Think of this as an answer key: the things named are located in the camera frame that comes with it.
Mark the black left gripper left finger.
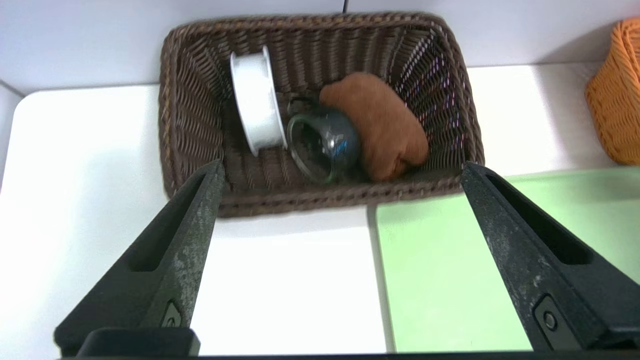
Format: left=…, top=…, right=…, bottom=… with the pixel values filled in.
left=53, top=159, right=226, bottom=357

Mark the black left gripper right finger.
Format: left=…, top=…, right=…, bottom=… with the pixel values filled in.
left=460, top=161, right=640, bottom=352

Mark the white plastic spool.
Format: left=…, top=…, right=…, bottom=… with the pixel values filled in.
left=229, top=46, right=289, bottom=158

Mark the glass cup with black base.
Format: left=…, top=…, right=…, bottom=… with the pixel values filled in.
left=286, top=97, right=362, bottom=185

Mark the brown towel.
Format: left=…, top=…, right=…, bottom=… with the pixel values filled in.
left=319, top=71, right=431, bottom=183

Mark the dark brown wicker basket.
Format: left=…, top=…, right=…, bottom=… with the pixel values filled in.
left=159, top=12, right=486, bottom=219

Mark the orange wicker basket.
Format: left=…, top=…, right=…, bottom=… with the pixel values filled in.
left=584, top=17, right=640, bottom=167

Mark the light green plastic tray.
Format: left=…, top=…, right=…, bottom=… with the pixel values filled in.
left=375, top=166, right=640, bottom=354

